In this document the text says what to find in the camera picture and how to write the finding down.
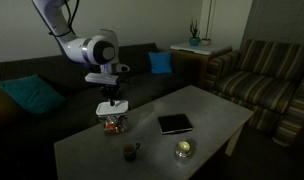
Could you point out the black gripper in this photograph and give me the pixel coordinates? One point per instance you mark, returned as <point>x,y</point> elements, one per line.
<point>110,90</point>

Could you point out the clear container with white lid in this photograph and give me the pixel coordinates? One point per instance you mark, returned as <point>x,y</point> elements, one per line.
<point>112,115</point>

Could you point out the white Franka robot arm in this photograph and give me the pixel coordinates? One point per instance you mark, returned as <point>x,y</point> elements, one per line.
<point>92,50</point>

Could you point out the dark patterned sofa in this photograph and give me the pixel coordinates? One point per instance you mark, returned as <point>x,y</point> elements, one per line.
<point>75,103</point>

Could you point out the dark blue mug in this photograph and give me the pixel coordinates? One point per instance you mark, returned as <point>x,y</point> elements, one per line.
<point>128,152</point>

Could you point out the blue pillow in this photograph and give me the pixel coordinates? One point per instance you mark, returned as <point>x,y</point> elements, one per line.
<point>160,62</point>

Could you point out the black rectangular block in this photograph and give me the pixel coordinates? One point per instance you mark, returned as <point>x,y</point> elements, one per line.
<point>174,123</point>

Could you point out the teal pillow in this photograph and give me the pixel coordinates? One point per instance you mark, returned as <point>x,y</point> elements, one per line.
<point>32,93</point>

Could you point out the glass jar candle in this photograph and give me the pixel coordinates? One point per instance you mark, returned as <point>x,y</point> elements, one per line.
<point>183,149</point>

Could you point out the wooden side table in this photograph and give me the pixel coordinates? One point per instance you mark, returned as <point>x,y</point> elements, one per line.
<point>195,65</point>

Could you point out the teal plant pot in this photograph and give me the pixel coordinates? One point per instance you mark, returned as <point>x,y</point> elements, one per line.
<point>194,41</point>

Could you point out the yellow pillow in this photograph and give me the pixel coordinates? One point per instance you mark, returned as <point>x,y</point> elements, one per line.
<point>2,106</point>

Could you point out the striped armchair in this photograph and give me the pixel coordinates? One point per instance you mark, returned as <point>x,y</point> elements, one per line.
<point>258,86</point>

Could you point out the window blind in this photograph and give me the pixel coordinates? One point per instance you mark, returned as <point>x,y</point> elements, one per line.
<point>278,20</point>

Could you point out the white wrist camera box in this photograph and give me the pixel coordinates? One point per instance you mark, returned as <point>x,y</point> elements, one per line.
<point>102,78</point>

